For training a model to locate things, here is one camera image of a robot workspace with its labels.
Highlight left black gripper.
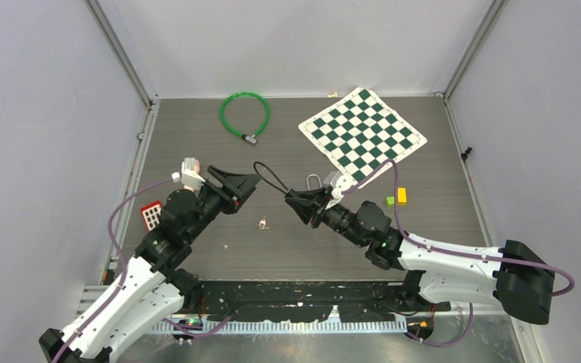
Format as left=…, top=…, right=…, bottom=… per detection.
left=185, top=166, right=262, bottom=241

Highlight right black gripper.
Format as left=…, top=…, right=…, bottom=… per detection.
left=287, top=186, right=367, bottom=248

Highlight brass padlock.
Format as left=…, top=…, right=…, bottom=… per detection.
left=306, top=173, right=322, bottom=191

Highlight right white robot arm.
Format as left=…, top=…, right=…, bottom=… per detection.
left=284, top=188, right=555, bottom=325

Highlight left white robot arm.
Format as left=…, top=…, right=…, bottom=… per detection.
left=39, top=158, right=261, bottom=362

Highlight small silver keys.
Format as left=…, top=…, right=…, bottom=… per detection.
left=256, top=216, right=269, bottom=230

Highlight green white chessboard mat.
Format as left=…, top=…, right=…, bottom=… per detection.
left=298, top=87, right=427, bottom=184

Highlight yellow block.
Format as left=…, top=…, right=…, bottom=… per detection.
left=396, top=187, right=408, bottom=205

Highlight red white toy calculator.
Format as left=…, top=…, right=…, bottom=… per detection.
left=140, top=200, right=162, bottom=231

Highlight green cable bike lock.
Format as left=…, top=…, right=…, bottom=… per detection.
left=218, top=92, right=271, bottom=147

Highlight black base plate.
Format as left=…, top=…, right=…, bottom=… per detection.
left=179, top=280, right=451, bottom=323

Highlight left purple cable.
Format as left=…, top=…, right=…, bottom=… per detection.
left=49, top=179, right=239, bottom=363

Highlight black wall knob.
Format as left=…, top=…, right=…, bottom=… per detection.
left=460, top=147, right=473, bottom=162

